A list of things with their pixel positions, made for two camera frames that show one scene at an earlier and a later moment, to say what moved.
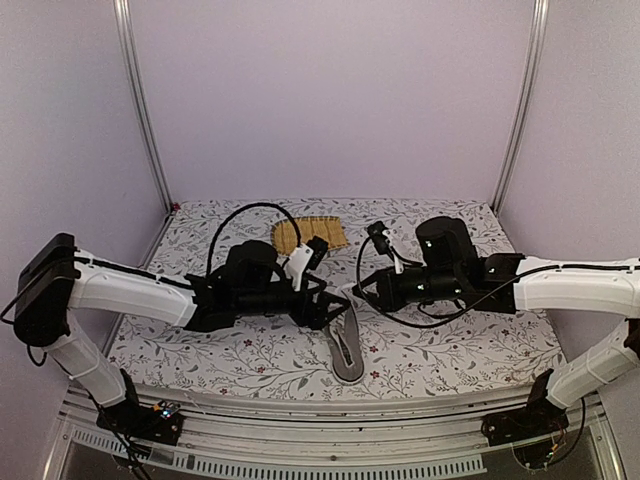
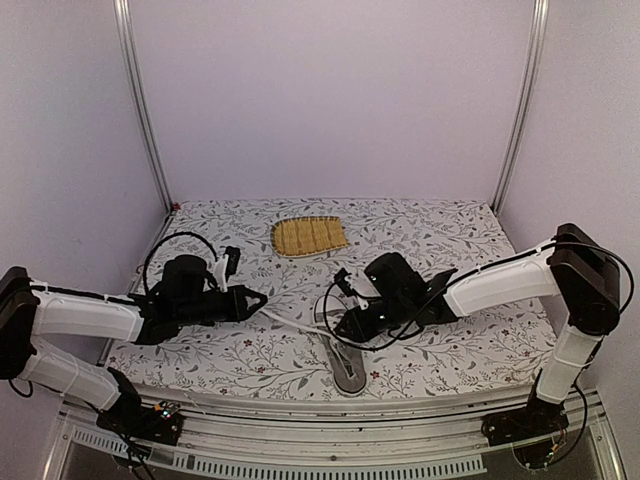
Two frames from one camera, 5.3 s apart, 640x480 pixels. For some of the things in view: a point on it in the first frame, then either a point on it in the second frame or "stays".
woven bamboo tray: [328, 228] stays
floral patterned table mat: [439, 352] stays
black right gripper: [388, 294] -> [360, 332]
